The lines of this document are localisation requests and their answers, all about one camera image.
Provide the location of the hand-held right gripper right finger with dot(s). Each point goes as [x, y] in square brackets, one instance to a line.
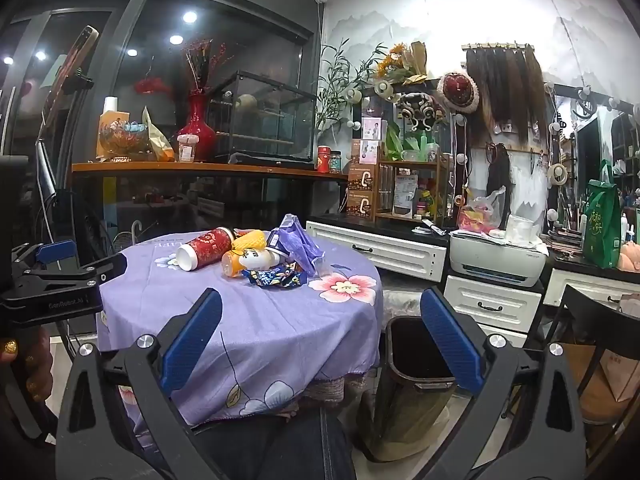
[450, 340]

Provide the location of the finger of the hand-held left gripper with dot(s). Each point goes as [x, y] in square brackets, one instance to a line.
[55, 252]
[100, 272]

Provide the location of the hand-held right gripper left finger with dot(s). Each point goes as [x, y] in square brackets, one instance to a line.
[192, 340]

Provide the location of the brown plastic trash bin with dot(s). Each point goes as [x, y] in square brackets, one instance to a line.
[405, 345]

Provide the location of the orange drink bottle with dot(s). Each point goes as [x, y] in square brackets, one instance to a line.
[245, 262]

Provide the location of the red paper cup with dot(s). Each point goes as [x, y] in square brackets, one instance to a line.
[210, 247]

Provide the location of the blue snack wrapper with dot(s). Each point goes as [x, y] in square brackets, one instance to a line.
[275, 279]

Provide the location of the yellow textured packet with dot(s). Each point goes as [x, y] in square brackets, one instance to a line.
[248, 241]

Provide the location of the purple plastic bag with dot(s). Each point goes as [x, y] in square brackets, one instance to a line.
[300, 247]

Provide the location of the person's left hand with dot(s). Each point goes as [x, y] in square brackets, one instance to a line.
[35, 365]

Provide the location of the bin with clear liner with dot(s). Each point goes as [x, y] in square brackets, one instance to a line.
[400, 305]

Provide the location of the white drawer unit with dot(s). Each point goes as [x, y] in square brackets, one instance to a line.
[500, 300]

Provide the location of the purple floral tablecloth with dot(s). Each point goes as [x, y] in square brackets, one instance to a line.
[280, 330]

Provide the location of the white printer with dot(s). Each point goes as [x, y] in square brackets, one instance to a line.
[495, 260]

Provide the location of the long white drawer cabinet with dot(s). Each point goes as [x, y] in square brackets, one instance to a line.
[380, 252]

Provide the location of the white tube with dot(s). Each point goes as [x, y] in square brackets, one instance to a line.
[434, 227]

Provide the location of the pink fringed table cover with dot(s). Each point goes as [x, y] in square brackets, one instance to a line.
[335, 387]

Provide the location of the clear bag with red contents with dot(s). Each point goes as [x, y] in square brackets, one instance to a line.
[477, 217]

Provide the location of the patterned glass bowl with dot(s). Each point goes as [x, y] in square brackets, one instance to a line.
[120, 140]

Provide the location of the person's leg in dark jeans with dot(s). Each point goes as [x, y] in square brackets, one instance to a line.
[270, 445]

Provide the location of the white desk drawer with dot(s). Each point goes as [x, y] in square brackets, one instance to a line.
[580, 285]

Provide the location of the black chair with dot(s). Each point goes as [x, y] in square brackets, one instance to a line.
[590, 310]

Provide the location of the orange printed box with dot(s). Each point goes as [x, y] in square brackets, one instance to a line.
[107, 119]

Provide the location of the orange wooden counter shelf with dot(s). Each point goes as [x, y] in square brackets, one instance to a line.
[200, 168]

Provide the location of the gold paper bag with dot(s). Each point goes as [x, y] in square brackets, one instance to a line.
[157, 140]

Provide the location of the plastic drink cup with lid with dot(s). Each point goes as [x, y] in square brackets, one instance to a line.
[186, 149]

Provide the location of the white printed pouch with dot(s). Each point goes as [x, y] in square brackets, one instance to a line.
[405, 194]

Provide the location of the white paper roll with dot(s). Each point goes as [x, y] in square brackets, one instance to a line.
[110, 103]

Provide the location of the pile of makeup brushes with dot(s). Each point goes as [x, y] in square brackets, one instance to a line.
[565, 230]

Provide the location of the brown coffee box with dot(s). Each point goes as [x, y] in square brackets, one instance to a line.
[361, 204]
[362, 176]

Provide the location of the brown paper bag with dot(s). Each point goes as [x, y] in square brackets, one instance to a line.
[610, 375]

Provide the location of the red vase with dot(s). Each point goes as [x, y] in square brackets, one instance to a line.
[197, 132]

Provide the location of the dark hanging wig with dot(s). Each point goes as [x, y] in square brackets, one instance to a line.
[499, 175]

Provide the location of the wooden shelf rack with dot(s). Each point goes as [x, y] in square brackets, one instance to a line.
[415, 164]

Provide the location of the green tote bag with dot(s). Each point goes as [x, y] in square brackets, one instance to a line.
[600, 220]

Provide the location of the red hanging ornament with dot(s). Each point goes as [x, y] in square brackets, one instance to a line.
[150, 85]

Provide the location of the smartphone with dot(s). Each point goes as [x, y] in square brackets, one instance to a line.
[75, 60]

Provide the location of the small straw hat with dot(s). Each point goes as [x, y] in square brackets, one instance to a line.
[556, 175]

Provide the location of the green spray bottle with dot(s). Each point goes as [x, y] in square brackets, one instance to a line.
[424, 144]

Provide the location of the pink mannequin head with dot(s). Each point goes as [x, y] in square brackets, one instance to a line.
[630, 257]

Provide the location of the white and brown box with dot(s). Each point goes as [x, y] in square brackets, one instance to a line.
[370, 152]

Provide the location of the white bottle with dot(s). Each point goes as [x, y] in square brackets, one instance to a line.
[625, 232]

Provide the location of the glass jar with dark lid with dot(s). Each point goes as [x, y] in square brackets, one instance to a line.
[336, 161]

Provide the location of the red tin can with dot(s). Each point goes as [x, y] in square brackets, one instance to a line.
[324, 159]

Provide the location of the glass terrarium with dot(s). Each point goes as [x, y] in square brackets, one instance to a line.
[260, 120]

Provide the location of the pink and white box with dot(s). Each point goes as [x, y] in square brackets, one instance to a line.
[371, 129]

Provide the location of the dried red branches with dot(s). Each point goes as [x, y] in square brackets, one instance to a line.
[202, 65]

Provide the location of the decorative opera headdress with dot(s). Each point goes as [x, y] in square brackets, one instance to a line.
[419, 109]

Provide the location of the vanity mirror with bulbs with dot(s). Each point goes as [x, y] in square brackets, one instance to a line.
[375, 105]
[590, 135]

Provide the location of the red hat with white fur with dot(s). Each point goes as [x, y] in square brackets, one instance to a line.
[457, 89]

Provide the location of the rack of hair extensions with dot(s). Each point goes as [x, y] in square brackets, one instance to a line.
[505, 90]

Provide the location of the green bamboo plant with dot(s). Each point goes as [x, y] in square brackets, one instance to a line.
[340, 85]

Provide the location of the sunflower bouquet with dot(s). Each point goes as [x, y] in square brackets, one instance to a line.
[400, 62]

